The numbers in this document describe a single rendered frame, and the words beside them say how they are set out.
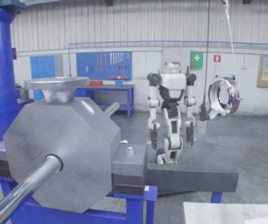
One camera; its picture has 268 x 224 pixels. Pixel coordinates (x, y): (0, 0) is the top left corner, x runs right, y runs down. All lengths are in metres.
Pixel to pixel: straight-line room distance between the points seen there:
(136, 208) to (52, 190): 0.37
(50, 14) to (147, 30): 3.21
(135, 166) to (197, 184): 0.59
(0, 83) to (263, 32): 6.35
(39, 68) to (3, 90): 3.99
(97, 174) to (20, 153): 0.35
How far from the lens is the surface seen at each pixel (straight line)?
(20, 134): 0.89
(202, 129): 1.65
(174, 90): 2.11
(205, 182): 1.26
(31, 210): 1.13
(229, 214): 0.95
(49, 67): 6.44
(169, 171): 1.19
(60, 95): 0.78
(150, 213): 1.40
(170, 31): 6.02
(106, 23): 6.31
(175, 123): 2.22
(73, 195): 0.90
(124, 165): 0.75
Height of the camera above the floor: 1.47
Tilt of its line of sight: 14 degrees down
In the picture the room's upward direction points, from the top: straight up
